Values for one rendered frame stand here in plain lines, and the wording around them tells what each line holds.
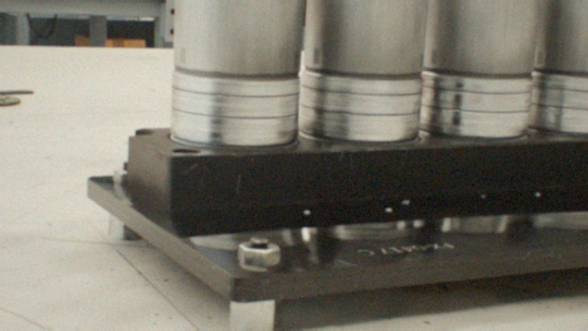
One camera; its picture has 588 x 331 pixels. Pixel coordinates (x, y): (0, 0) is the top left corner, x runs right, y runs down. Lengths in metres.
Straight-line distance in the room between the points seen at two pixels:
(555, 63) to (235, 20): 0.08
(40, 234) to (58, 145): 0.10
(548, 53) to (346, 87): 0.05
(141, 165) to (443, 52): 0.07
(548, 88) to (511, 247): 0.07
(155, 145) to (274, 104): 0.02
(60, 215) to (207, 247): 0.07
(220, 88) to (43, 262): 0.04
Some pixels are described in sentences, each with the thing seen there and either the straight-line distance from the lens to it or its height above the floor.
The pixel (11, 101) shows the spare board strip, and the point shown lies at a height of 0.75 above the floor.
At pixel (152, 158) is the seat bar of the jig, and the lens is 0.19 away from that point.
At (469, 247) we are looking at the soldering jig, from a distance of 0.18.
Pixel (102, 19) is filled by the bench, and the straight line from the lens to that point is 3.21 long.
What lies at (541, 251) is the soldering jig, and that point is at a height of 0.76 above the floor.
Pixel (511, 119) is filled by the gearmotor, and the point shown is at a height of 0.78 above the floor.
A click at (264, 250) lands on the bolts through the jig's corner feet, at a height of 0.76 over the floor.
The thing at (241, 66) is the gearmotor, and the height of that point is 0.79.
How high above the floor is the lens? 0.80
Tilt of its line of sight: 11 degrees down
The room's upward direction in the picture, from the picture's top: 3 degrees clockwise
